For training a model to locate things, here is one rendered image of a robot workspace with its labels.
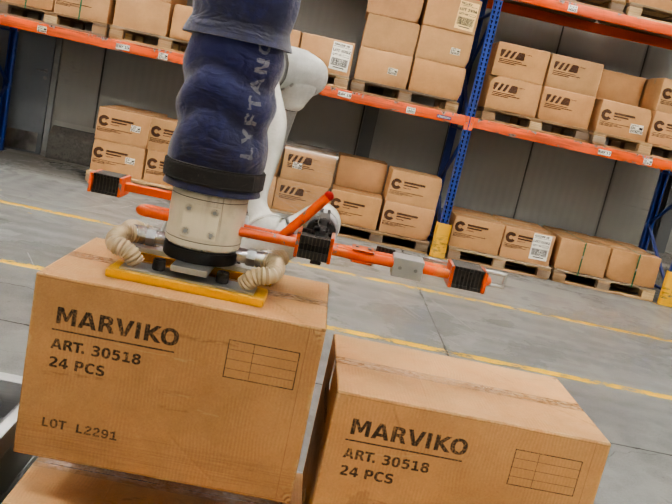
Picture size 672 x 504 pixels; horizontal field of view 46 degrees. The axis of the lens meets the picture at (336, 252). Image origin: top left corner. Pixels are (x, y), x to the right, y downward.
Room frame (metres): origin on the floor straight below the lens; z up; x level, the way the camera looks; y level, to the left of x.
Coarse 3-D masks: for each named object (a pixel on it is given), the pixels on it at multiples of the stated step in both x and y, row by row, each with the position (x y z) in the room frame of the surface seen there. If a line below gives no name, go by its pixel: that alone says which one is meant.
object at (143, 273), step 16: (112, 272) 1.62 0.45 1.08; (128, 272) 1.62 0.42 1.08; (144, 272) 1.63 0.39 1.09; (160, 272) 1.65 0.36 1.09; (176, 272) 1.68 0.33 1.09; (224, 272) 1.67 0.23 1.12; (176, 288) 1.62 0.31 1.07; (192, 288) 1.62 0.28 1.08; (208, 288) 1.63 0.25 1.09; (224, 288) 1.64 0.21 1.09; (240, 288) 1.66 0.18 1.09; (256, 288) 1.70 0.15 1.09; (256, 304) 1.63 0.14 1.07
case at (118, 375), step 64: (64, 256) 1.71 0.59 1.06; (64, 320) 1.55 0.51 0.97; (128, 320) 1.56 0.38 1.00; (192, 320) 1.56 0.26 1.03; (256, 320) 1.57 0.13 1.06; (320, 320) 1.62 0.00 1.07; (64, 384) 1.55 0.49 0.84; (128, 384) 1.56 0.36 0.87; (192, 384) 1.56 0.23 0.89; (256, 384) 1.57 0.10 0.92; (64, 448) 1.55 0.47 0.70; (128, 448) 1.56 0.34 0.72; (192, 448) 1.56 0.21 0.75; (256, 448) 1.57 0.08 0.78
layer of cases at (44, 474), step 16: (32, 464) 1.73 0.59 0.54; (48, 464) 1.74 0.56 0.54; (64, 464) 1.76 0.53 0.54; (80, 464) 1.78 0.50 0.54; (32, 480) 1.66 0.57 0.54; (48, 480) 1.68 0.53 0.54; (64, 480) 1.69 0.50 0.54; (80, 480) 1.71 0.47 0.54; (96, 480) 1.72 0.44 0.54; (112, 480) 1.74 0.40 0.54; (128, 480) 1.75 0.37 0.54; (144, 480) 1.77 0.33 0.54; (160, 480) 1.78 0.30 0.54; (16, 496) 1.58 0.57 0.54; (32, 496) 1.60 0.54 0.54; (48, 496) 1.61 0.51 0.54; (64, 496) 1.63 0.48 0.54; (80, 496) 1.64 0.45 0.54; (96, 496) 1.65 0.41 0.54; (112, 496) 1.67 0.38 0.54; (128, 496) 1.68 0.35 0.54; (144, 496) 1.70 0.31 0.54; (160, 496) 1.71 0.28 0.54; (176, 496) 1.73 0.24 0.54; (192, 496) 1.74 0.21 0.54; (208, 496) 1.76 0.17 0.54; (224, 496) 1.77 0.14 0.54; (240, 496) 1.79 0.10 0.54
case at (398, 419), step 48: (336, 336) 1.95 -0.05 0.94; (336, 384) 1.63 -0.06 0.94; (384, 384) 1.68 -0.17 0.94; (432, 384) 1.75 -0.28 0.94; (480, 384) 1.82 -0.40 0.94; (528, 384) 1.90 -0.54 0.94; (336, 432) 1.58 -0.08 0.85; (384, 432) 1.59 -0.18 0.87; (432, 432) 1.59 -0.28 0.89; (480, 432) 1.60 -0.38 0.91; (528, 432) 1.61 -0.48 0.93; (576, 432) 1.64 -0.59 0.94; (336, 480) 1.58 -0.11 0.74; (384, 480) 1.59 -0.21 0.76; (432, 480) 1.59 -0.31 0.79; (480, 480) 1.60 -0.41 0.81; (528, 480) 1.61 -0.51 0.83; (576, 480) 1.61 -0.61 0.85
